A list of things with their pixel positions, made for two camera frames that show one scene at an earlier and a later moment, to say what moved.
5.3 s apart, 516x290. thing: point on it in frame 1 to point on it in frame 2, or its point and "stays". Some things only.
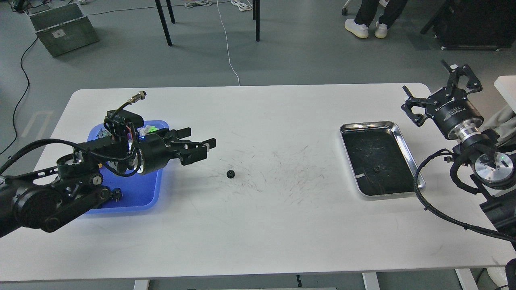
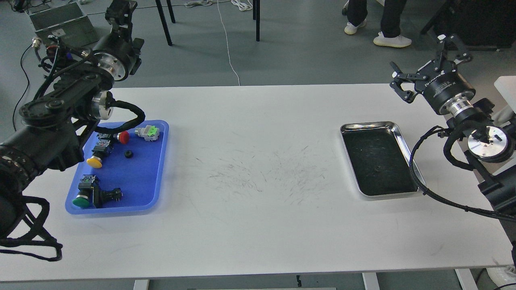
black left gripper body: (155, 152) to (118, 55)
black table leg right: (257, 20) stays
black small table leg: (171, 11) stays
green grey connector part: (144, 130) stays
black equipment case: (474, 24) stays
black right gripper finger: (474, 85) to (452, 51)
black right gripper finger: (415, 107) to (402, 85)
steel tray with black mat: (381, 165) stays
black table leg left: (163, 22) stays
